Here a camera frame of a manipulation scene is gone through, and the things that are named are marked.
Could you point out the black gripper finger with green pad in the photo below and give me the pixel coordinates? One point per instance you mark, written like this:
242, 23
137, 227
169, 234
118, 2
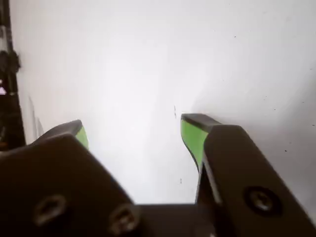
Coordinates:
49, 177
242, 172

